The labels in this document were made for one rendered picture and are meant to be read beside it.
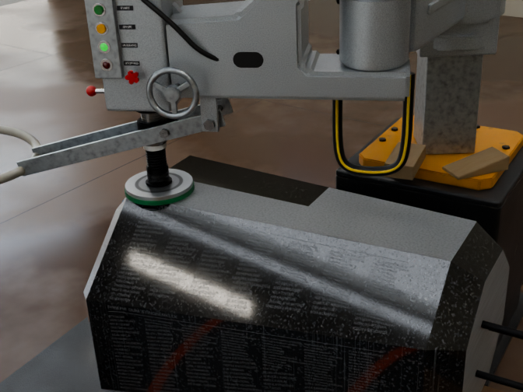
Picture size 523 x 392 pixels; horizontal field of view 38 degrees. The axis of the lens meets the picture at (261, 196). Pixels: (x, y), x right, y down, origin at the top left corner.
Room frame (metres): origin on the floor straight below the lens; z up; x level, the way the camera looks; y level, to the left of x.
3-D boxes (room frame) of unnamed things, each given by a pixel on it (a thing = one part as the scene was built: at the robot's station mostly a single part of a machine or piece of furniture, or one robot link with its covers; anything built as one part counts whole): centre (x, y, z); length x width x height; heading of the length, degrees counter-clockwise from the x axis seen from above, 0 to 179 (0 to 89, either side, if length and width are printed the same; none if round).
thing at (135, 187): (2.18, 0.32, 0.87); 0.21 x 0.21 x 0.01
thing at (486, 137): (2.61, -0.68, 0.76); 0.49 x 0.49 x 0.05; 58
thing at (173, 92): (2.04, 0.22, 1.22); 0.15 x 0.10 x 0.15; 80
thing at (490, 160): (2.38, -0.74, 0.80); 0.20 x 0.10 x 0.05; 109
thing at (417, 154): (2.42, -0.50, 0.81); 0.20 x 0.10 x 0.05; 156
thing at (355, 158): (2.61, -0.68, 0.37); 0.66 x 0.66 x 0.74; 58
